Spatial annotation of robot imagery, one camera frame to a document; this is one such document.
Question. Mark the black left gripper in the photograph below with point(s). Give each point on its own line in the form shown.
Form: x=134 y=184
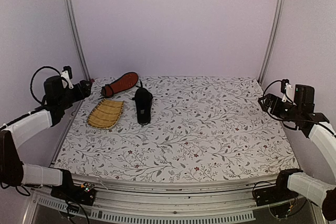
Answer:
x=87 y=92

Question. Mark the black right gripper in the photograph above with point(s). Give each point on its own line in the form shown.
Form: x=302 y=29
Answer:
x=271 y=97

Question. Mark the black shoelace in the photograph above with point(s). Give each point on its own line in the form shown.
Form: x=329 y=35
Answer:
x=138 y=91

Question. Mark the black shoe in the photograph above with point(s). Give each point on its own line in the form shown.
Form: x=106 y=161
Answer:
x=143 y=105

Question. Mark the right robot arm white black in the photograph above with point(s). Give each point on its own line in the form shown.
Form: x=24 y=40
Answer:
x=297 y=106

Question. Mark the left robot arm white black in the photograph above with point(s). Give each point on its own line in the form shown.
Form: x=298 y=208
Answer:
x=60 y=95

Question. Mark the woven bamboo tray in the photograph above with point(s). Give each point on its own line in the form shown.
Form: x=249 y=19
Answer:
x=105 y=114

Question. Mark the red-soled shoe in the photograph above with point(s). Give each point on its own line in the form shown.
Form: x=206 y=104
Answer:
x=125 y=82

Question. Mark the floral tablecloth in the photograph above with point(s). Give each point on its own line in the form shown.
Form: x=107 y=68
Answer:
x=202 y=129

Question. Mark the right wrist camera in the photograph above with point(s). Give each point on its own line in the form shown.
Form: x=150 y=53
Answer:
x=287 y=90

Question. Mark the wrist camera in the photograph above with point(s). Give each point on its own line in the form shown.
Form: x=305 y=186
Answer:
x=66 y=76
x=287 y=90

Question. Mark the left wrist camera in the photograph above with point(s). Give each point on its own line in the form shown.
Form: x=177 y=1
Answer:
x=66 y=76

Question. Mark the left aluminium frame post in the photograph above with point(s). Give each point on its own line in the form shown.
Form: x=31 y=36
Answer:
x=76 y=38

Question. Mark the aluminium frame post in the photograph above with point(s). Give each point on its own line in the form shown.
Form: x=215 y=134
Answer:
x=271 y=41
x=76 y=38

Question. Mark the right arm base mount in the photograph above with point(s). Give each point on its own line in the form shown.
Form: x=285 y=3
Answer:
x=271 y=195

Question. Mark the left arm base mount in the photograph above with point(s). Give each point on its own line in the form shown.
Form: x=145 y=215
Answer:
x=74 y=193

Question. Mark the front aluminium rail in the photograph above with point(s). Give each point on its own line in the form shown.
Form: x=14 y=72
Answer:
x=230 y=201

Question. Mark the right aluminium frame post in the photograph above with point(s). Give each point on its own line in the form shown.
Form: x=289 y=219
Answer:
x=271 y=41

